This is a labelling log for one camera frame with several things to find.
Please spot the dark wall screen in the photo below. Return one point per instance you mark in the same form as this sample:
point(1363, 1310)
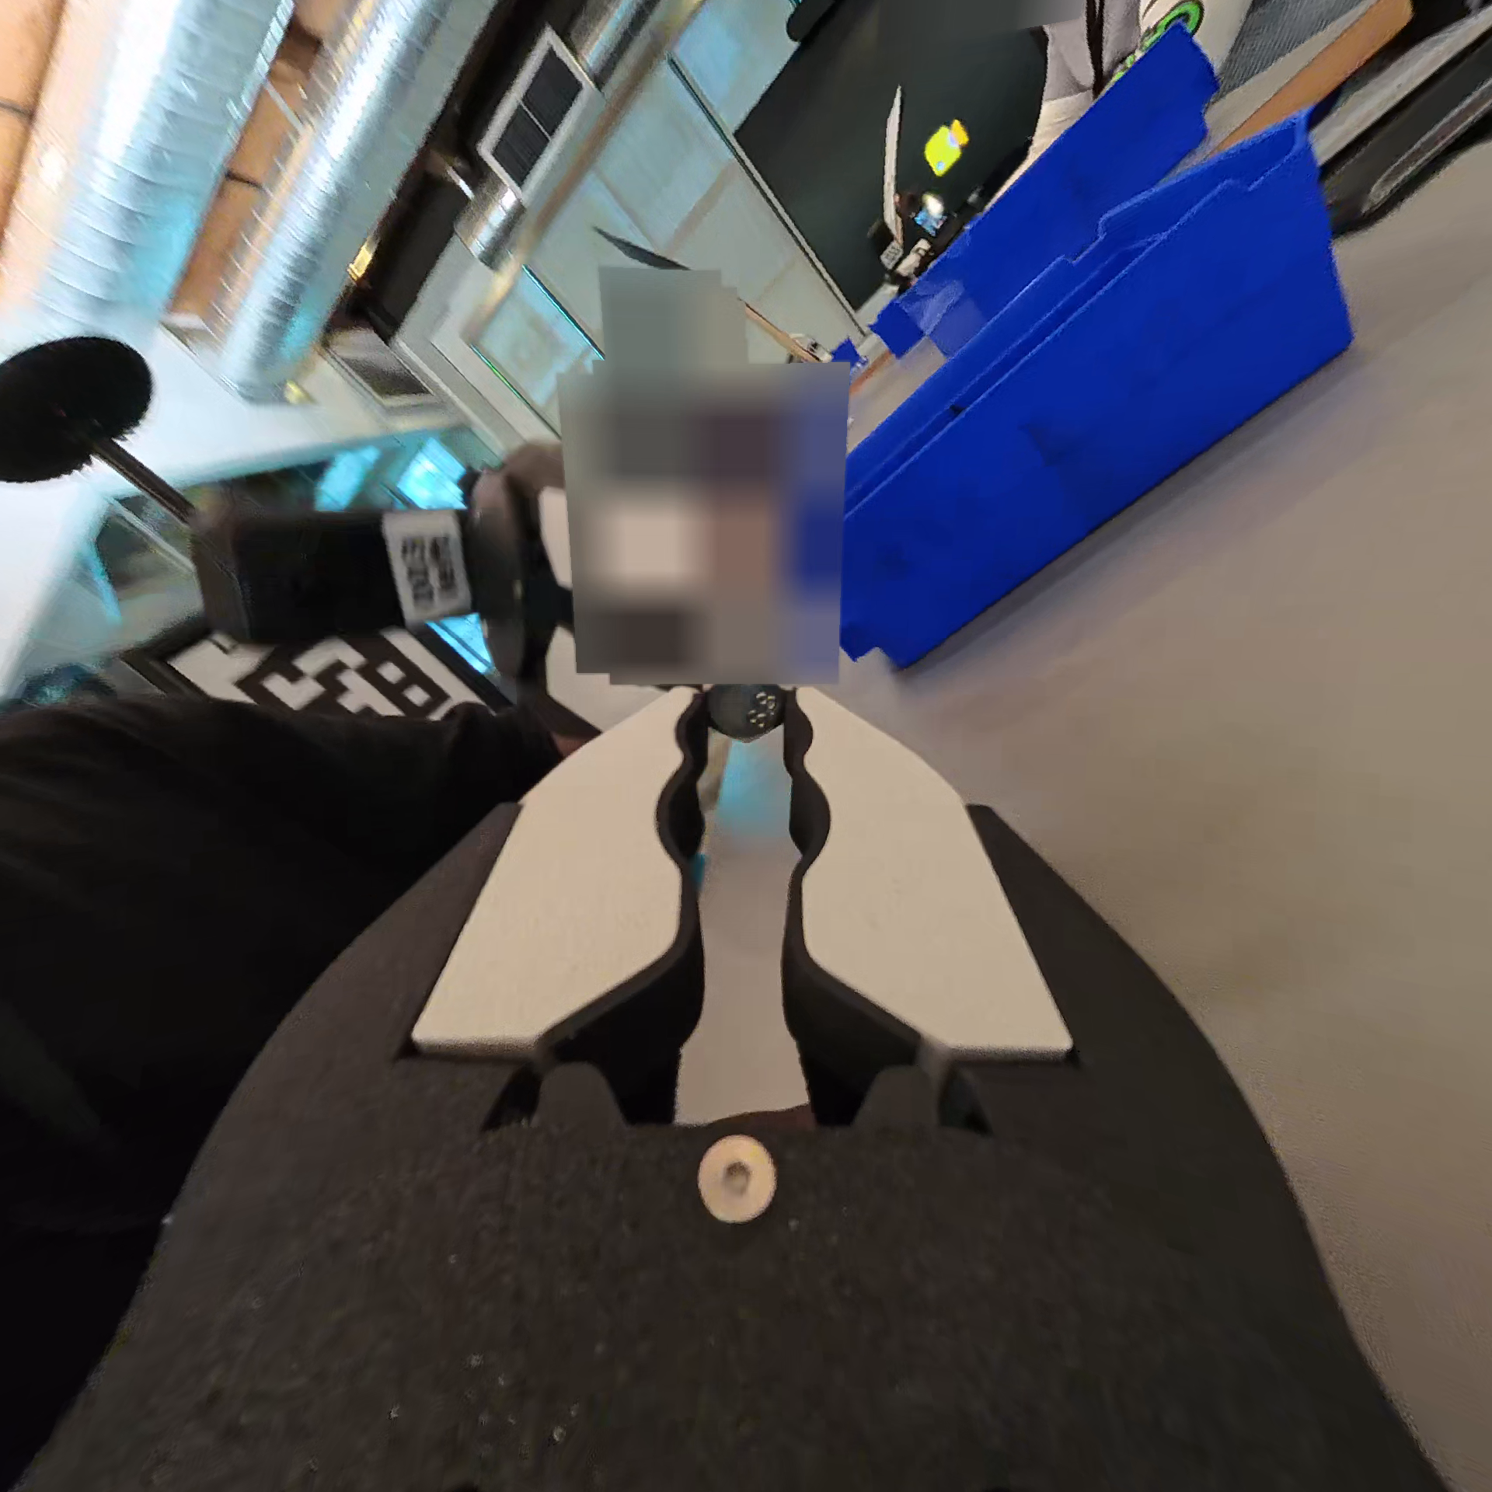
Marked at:
point(839, 150)

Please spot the framed code sign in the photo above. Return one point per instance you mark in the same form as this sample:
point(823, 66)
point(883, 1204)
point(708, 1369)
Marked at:
point(351, 689)

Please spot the white wall vent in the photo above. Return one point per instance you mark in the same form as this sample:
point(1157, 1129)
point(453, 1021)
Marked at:
point(538, 117)

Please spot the wood-edged table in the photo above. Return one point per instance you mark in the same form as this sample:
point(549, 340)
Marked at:
point(1327, 66)

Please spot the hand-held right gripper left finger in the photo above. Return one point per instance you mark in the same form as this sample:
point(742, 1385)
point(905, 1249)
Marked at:
point(557, 920)

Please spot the black round-top stand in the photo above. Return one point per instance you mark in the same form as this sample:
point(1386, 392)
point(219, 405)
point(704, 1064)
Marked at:
point(70, 408)

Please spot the silver spiral air duct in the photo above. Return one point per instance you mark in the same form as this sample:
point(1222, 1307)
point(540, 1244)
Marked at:
point(338, 177)
point(151, 150)

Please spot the person's black sweater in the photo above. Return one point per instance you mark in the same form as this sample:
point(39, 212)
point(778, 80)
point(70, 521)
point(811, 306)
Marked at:
point(137, 934)

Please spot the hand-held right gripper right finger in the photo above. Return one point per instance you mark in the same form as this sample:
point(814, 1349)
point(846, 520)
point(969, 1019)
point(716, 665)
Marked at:
point(920, 920)

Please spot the yellow sticker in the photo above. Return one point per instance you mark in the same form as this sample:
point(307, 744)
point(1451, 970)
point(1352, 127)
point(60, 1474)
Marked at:
point(946, 148)

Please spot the steel hex bolt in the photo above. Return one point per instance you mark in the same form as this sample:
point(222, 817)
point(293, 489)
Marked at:
point(750, 713)

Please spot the blue plastic bin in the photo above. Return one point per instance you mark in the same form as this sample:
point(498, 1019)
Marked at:
point(1084, 489)
point(1084, 177)

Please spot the dark grey flat panel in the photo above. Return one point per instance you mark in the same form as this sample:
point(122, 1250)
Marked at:
point(1421, 129)

